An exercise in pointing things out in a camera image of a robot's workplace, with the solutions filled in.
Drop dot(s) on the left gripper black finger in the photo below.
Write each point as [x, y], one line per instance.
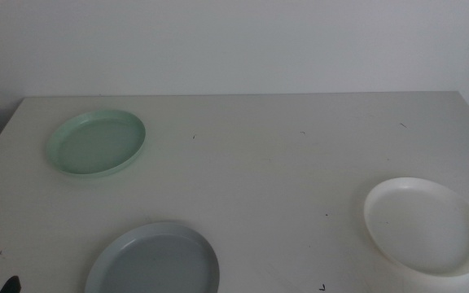
[11, 286]

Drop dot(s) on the grey shallow bowl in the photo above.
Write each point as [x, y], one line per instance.
[157, 264]

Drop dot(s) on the pale green shallow bowl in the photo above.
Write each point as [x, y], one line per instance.
[96, 146]

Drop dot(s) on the white shallow bowl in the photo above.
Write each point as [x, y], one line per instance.
[422, 228]

